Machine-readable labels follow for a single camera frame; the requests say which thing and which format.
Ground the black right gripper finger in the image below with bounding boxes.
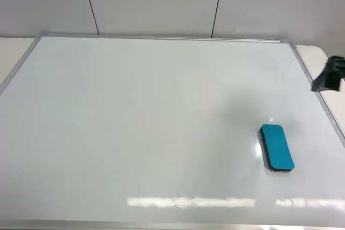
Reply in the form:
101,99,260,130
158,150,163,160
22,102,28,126
311,55,344,92

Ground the teal whiteboard eraser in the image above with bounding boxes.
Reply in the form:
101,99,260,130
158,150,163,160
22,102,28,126
260,124,295,172

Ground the white whiteboard with aluminium frame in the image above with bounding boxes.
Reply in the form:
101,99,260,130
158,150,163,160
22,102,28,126
1,34,344,229

